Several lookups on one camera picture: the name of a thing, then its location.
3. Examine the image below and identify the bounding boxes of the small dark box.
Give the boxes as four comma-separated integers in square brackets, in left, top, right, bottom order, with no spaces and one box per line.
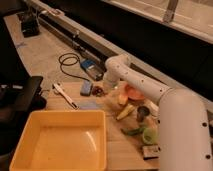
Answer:
[142,145,159,160]

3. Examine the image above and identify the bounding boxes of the black chair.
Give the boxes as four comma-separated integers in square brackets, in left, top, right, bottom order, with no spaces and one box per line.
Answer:
[0,76,46,155]

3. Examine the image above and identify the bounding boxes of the yellow corn cob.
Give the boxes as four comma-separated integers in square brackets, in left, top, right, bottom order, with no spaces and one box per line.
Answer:
[116,104,135,120]

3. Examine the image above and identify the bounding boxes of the dark metal cup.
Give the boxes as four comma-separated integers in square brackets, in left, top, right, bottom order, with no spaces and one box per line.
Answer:
[137,106,150,122]

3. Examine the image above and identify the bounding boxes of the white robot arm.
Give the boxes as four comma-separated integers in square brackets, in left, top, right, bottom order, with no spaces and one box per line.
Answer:
[104,54,213,171]

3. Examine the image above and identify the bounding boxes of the orange yellow fruit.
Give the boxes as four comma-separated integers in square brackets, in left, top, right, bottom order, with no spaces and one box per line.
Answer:
[118,94,128,106]

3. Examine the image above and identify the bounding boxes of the blue grey cloth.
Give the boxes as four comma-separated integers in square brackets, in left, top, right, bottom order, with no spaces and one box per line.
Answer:
[79,101,99,110]

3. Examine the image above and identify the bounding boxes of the white spatula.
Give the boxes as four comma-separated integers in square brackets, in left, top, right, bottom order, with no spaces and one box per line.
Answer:
[53,83,79,110]

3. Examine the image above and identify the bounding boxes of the blue device box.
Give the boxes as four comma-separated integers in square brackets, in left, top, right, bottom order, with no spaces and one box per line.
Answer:
[80,59,95,71]

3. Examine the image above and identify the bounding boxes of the red bowl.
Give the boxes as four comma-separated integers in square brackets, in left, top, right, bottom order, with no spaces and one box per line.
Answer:
[124,84,144,100]

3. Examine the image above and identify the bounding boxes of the dark red grapes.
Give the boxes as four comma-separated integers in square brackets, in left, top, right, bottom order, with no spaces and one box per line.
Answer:
[92,86,105,97]

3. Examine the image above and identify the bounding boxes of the wooden board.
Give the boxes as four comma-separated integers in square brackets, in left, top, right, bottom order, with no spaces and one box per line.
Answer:
[45,79,161,171]

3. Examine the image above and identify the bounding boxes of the black box on floor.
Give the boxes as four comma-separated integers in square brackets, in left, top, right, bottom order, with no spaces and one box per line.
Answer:
[21,15,40,37]

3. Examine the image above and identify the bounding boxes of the green plastic cup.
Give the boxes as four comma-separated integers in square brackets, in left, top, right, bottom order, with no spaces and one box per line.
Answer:
[142,128,157,145]

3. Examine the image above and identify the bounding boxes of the white cup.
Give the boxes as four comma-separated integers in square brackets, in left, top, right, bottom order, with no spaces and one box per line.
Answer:
[149,101,158,117]

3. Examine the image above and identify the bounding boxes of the blue sponge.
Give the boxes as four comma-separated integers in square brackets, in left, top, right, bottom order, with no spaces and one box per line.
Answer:
[80,81,93,96]

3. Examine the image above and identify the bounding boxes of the yellow plastic bin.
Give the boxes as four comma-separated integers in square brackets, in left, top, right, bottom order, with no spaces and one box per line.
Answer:
[9,110,107,171]

